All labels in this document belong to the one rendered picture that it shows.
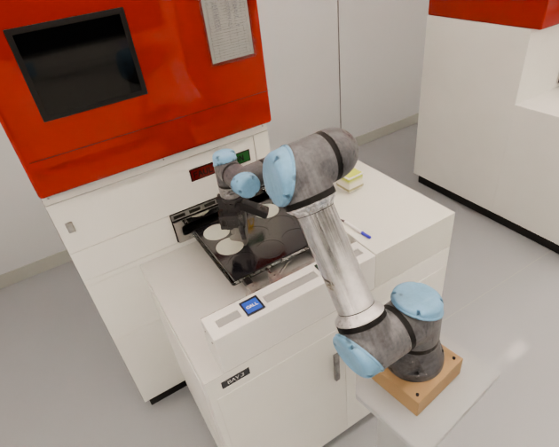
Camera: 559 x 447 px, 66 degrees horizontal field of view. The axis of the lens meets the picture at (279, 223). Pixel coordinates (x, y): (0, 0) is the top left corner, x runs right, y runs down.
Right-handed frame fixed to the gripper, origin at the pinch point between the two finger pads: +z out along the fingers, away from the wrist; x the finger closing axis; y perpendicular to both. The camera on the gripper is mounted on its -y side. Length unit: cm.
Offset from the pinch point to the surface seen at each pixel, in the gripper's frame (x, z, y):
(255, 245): 0.6, 1.3, -2.7
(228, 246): 0.1, 1.3, 6.9
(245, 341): 42.6, 1.2, -2.9
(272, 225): -10.5, 1.4, -8.7
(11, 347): -35, 91, 153
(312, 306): 30.4, 2.1, -21.9
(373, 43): -260, 4, -85
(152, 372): 4, 67, 53
